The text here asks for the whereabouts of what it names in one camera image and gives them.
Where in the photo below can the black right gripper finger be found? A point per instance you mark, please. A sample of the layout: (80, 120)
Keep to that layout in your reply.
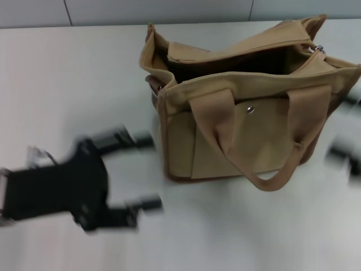
(342, 153)
(354, 100)

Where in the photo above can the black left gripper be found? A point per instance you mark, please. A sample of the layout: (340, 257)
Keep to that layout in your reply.
(59, 189)

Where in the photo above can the khaki canvas food bag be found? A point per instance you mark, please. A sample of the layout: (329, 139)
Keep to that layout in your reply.
(248, 132)

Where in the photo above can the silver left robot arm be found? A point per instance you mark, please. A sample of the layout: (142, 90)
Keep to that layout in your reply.
(4, 197)

